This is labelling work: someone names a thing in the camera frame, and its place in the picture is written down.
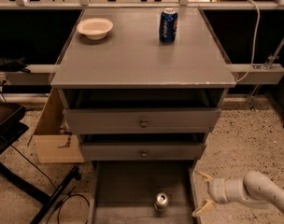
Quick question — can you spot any black floor cable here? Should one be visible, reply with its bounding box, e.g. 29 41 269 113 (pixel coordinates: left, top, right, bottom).
9 144 91 224

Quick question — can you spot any cardboard box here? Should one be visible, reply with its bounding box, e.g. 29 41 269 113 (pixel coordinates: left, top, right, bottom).
33 90 84 163

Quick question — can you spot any silver 7up can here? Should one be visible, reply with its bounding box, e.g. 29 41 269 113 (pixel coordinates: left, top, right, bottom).
154 192 169 213

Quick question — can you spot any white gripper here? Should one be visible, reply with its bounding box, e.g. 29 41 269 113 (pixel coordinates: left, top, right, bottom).
192 171 246 217

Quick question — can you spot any grey top drawer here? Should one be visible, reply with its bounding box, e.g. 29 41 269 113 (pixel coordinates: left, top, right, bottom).
64 108 220 134

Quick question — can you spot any grey drawer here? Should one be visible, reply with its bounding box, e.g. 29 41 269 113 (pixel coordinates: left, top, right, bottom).
64 108 220 134
80 142 206 161
88 161 198 224

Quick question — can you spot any grey bottom drawer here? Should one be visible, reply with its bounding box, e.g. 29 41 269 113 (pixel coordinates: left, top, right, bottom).
88 161 198 224

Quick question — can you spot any grey middle drawer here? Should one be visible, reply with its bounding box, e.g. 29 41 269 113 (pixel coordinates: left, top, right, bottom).
80 142 206 161

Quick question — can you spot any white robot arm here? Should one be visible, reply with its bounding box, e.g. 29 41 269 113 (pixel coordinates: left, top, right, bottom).
192 171 284 217

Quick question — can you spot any metal railing frame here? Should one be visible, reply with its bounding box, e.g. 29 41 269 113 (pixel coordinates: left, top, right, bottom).
0 3 284 89

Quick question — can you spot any black metal stand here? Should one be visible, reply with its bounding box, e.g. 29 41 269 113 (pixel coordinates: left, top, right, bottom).
0 103 81 224

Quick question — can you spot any blue pepsi can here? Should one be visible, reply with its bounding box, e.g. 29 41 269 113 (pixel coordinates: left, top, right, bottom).
159 7 178 44

